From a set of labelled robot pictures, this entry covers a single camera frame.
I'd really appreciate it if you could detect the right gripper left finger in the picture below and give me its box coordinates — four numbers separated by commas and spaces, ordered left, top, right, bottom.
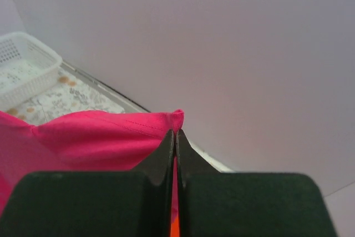
1, 130, 174, 236

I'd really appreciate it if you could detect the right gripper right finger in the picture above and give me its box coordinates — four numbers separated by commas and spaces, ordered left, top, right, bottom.
175, 130, 337, 236

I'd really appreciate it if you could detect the pink t shirt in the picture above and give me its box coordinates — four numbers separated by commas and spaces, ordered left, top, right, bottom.
1, 110, 184, 206

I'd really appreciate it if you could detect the white plastic basket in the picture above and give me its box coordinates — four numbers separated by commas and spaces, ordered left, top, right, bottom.
1, 32, 63, 111

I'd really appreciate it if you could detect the folded orange t shirt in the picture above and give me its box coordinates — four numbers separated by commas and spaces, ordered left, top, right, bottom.
170, 216, 180, 237

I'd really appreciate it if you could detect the floral table mat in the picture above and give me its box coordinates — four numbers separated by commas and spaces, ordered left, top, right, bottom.
4, 68, 125, 125

